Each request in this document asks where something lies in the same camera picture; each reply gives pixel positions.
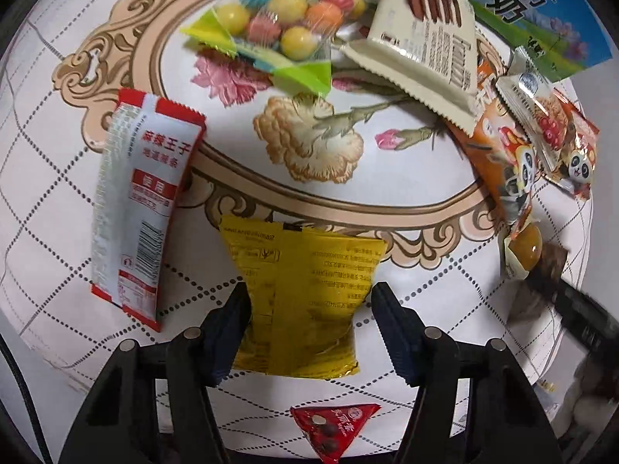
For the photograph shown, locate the brown snack packet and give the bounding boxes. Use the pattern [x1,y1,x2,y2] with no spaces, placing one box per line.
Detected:
[508,244,571,329]

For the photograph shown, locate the small orange snack packet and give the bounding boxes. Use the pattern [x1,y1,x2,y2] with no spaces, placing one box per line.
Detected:
[546,89,600,201]

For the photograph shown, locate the black cable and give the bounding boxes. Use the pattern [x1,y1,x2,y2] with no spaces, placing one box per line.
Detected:
[0,333,54,464]

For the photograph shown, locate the orange panda seed packet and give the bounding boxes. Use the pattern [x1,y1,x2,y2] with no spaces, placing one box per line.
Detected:
[445,34,537,235]

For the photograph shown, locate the cream chocolate stick packet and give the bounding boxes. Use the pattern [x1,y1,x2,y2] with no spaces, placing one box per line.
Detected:
[339,0,482,138]

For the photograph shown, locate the bag of colourful candy balls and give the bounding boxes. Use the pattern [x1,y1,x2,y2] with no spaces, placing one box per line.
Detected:
[179,0,383,97]

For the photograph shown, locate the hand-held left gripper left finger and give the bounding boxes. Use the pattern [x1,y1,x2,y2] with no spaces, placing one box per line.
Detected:
[58,280,253,464]

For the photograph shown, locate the orange jelly candy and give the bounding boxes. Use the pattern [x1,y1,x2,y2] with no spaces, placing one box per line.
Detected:
[503,222,542,281]

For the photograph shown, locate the red triangular snack packet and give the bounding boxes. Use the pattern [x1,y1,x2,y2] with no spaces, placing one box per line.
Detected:
[290,403,380,460]

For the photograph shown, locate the red and white snack packet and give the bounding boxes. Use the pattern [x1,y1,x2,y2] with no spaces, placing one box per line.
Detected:
[91,88,208,333]

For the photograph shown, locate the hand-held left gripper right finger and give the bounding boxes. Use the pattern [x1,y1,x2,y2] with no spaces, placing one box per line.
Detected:
[370,281,564,464]

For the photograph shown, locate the yellow snack packet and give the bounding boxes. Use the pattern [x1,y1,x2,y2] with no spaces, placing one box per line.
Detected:
[219,215,388,380]

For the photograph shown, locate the blue cardboard box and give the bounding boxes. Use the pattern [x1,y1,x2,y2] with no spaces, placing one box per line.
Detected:
[374,0,612,83]

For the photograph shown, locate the white oatmeal snack packet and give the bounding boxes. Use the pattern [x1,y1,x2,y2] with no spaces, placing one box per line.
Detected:
[496,46,576,172]

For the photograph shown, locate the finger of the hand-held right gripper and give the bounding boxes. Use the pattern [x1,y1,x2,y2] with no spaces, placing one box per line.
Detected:
[554,280,619,353]

